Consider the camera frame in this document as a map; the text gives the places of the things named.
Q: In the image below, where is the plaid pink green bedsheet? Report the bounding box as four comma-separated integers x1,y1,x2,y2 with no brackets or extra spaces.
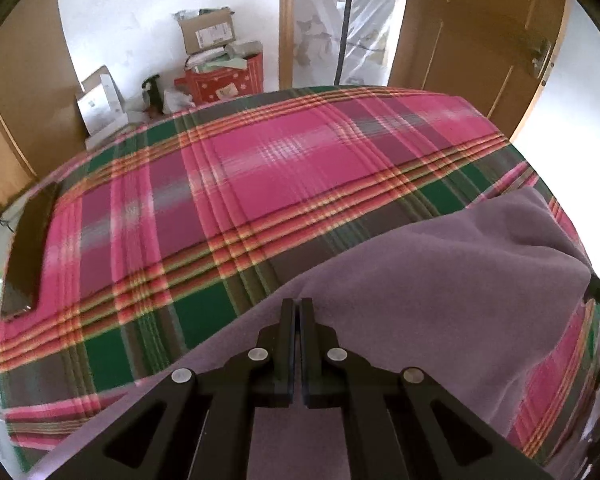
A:
0,87,573,470

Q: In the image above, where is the dark smartphone on bed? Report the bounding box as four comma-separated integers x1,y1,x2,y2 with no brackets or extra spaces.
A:
0,182,60,321

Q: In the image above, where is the wooden door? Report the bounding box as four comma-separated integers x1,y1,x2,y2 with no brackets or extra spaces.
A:
389,0,567,136

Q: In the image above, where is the white carton box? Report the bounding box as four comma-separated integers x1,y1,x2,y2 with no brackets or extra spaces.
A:
76,65,125,136

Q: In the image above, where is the red gift box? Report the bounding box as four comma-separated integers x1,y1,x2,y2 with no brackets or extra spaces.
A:
174,53,264,106

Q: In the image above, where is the brown cardboard box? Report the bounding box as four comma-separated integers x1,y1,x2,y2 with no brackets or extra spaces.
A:
176,8,236,54

